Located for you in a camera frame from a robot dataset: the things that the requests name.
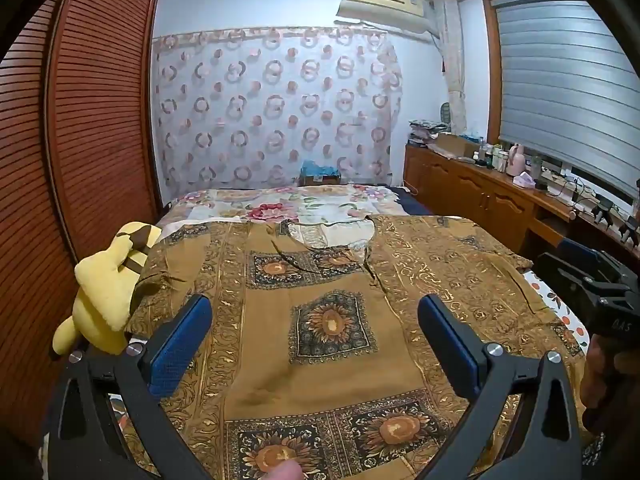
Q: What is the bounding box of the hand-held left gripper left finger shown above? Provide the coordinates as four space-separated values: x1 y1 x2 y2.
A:
42 294 216 480

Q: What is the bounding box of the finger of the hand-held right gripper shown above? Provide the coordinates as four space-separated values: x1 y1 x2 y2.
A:
536 237 608 293

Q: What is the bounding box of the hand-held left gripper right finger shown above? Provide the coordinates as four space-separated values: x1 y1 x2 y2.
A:
417 294 588 480

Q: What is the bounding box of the brown patterned shirt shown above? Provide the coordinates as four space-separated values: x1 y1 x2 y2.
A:
122 215 588 480

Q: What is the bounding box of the person's right hand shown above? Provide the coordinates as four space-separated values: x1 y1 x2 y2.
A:
580 337 612 433

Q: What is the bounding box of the person's left hand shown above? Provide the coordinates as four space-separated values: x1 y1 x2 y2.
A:
267 460 306 480

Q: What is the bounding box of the black desk stand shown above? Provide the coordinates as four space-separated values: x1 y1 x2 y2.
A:
592 197 617 228

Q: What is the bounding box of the orange-fruit print sheet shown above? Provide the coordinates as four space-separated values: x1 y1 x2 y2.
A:
522 270 588 358

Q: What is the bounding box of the yellow plush toy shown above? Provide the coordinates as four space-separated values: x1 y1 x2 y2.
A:
52 221 163 356

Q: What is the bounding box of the pink thermos jug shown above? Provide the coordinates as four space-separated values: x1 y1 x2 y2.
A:
506 144 527 177

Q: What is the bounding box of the wooden cabinet counter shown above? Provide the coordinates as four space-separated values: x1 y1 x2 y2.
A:
402 144 640 261

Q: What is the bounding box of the row of small bottles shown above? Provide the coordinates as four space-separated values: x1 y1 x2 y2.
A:
472 141 508 170

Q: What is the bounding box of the navy bed sheet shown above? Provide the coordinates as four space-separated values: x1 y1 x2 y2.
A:
390 186 431 216

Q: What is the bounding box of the open cardboard box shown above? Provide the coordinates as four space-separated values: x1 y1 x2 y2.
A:
435 133 481 158

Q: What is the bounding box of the grey window blind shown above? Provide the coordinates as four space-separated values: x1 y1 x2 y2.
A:
492 0 640 201

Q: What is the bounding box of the floral blanket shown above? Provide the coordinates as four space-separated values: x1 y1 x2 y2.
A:
160 185 401 226

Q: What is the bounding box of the stack of folded cloths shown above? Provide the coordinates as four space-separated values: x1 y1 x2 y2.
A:
407 119 451 147

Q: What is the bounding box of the cardboard box with blue bag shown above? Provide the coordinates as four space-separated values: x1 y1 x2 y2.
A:
299 160 343 187

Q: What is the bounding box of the beige tied curtain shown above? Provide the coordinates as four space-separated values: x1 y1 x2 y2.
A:
432 0 468 133

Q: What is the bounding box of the wooden louvered wardrobe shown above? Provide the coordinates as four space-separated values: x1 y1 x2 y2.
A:
0 0 163 461

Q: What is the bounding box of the circle-patterned sheer curtain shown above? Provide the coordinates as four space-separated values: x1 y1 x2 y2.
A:
151 27 403 191

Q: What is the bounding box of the beige wall air conditioner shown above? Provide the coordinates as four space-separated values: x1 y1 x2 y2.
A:
336 0 437 36

